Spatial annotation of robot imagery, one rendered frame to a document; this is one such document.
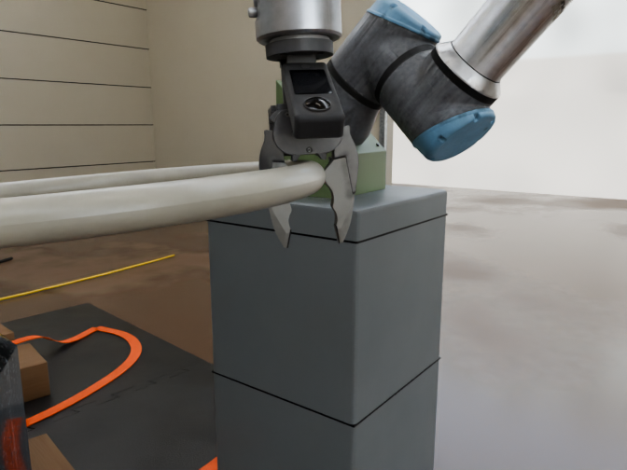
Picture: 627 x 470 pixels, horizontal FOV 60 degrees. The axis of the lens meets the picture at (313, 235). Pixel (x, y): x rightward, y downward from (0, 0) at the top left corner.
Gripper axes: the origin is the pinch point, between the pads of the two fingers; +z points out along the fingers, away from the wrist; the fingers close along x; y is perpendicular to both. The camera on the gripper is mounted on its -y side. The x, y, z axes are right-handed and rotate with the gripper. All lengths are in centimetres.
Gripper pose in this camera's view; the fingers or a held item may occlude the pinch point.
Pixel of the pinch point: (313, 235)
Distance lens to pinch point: 58.4
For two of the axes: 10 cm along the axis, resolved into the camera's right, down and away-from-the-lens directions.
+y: -1.3, -1.6, 9.8
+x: -9.9, 0.8, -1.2
